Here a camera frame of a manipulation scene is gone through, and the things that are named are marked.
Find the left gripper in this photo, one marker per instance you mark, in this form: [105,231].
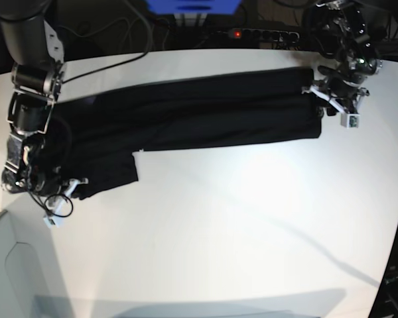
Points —
[342,96]

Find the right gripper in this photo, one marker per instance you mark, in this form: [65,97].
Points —
[53,203]

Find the black T-shirt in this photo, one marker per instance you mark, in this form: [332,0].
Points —
[96,137]

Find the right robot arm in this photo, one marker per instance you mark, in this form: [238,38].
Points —
[37,77]

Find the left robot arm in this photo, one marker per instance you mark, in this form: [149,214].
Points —
[338,31]

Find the black power strip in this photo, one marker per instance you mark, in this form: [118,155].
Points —
[263,35]

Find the blue plastic bin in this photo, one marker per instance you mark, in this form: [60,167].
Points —
[169,7]

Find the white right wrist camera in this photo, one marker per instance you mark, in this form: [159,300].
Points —
[52,221]

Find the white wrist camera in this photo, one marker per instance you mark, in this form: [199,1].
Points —
[52,221]
[350,120]

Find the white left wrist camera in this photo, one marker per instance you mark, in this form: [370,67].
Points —
[350,120]

